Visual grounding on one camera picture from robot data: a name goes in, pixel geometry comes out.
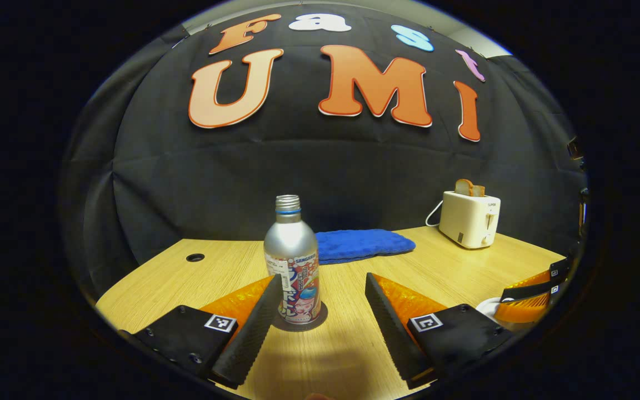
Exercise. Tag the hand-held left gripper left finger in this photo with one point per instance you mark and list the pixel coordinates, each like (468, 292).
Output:
(253, 328)

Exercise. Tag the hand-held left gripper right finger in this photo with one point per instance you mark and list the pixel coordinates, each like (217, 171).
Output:
(389, 328)

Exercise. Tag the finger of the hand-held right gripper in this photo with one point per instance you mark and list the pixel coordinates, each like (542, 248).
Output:
(531, 286)
(520, 310)

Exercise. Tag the dark round coaster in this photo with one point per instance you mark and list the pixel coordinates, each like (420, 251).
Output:
(320, 319)

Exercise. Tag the silver water bottle printed label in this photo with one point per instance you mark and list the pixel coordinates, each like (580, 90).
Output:
(291, 244)

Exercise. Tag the blue towel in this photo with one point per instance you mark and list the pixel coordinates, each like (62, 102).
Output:
(364, 244)

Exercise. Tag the white toaster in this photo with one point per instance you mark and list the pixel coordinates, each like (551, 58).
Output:
(467, 219)

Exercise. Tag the toast slice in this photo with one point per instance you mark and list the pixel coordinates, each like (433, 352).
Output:
(479, 191)
(463, 188)

